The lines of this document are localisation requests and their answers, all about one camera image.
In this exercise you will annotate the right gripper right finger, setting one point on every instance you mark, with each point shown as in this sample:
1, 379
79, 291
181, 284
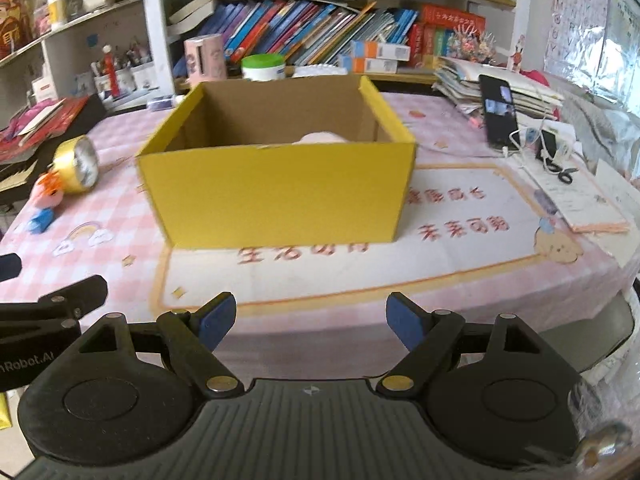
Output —
429, 338

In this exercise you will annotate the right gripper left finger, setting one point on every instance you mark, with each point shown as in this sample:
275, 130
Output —
190, 340

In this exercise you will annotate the blue packet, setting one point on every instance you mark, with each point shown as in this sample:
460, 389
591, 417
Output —
41, 221

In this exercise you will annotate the pink doll orange crown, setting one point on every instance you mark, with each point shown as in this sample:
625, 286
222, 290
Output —
47, 192

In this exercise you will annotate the yellow tape roll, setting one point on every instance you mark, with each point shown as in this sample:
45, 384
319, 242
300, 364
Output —
77, 164

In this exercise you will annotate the pink plush pig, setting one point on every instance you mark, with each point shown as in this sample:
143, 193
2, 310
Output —
321, 137

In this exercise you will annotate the cream desk mat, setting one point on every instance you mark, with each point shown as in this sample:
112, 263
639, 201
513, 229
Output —
350, 244

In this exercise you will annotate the pink checked tablecloth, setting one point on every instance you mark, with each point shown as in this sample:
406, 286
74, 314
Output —
112, 232

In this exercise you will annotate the black Yamaha keyboard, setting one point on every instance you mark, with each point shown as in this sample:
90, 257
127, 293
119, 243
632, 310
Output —
22, 164

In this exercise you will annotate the yellow cardboard box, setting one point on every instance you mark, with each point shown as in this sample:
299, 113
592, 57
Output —
223, 169

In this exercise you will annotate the red plastic bag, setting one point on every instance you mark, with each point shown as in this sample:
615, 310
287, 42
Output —
35, 127

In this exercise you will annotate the black smartphone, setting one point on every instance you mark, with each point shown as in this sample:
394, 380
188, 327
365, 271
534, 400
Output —
499, 112

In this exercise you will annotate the small glue bottle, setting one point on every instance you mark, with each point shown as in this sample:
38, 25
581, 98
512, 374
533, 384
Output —
157, 104

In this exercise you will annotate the white jar green lid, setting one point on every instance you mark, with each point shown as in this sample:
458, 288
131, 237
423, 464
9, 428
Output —
263, 67

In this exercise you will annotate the white cubby shelf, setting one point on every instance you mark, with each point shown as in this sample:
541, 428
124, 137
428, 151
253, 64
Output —
68, 51

